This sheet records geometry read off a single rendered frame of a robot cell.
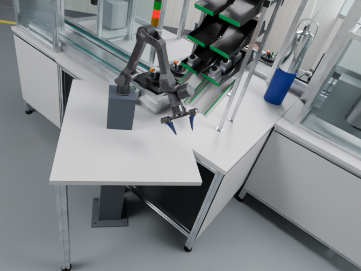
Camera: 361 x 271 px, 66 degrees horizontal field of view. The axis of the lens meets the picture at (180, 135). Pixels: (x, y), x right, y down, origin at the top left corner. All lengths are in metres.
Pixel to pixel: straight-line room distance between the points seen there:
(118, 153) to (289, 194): 1.43
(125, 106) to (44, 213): 1.13
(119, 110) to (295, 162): 1.32
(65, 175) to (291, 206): 1.72
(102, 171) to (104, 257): 0.86
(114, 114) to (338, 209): 1.67
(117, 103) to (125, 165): 0.33
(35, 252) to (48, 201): 0.40
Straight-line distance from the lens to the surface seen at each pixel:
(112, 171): 1.36
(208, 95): 1.68
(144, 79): 1.90
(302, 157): 2.16
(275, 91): 2.31
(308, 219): 2.45
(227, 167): 1.54
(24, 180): 2.52
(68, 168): 1.37
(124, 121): 1.56
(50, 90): 2.58
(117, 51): 2.30
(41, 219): 2.27
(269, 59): 2.88
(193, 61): 1.60
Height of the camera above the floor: 1.84
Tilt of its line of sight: 37 degrees down
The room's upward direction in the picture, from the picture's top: 16 degrees clockwise
